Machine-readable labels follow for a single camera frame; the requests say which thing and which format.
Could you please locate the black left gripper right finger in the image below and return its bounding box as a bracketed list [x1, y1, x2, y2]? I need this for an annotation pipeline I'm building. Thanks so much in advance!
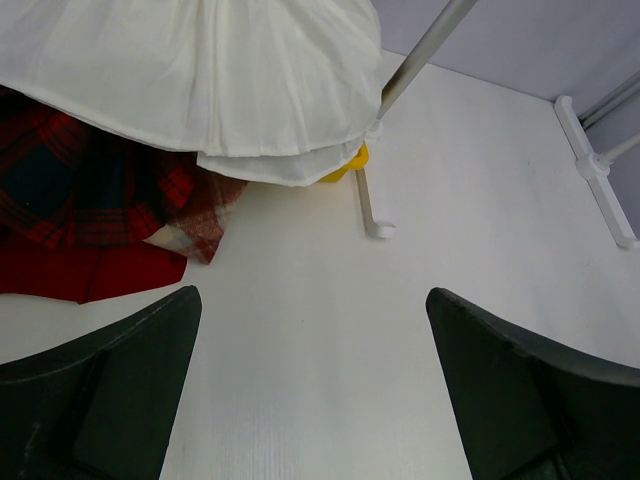
[425, 288, 639, 479]

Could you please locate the metal clothes rack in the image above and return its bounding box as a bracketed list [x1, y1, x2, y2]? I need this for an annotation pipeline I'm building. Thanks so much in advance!
[352, 0, 640, 250]

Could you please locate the red beige checked skirt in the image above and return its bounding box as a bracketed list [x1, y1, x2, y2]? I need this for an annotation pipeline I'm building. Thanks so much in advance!
[144, 167, 248, 265]

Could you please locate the white pleated skirt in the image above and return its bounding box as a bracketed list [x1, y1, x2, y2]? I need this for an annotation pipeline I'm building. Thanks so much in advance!
[1, 1, 382, 186]

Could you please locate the yellow plastic bin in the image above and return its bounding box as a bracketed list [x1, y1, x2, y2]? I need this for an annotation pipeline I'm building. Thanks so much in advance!
[321, 143, 369, 183]

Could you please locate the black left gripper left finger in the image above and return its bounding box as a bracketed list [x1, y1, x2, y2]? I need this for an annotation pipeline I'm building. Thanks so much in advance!
[1, 286, 202, 479]

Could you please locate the dark red plaid skirt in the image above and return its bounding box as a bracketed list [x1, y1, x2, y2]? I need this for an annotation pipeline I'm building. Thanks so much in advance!
[1, 88, 195, 248]

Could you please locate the solid red skirt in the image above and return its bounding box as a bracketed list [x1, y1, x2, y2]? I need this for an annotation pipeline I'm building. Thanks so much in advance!
[1, 229, 187, 304]

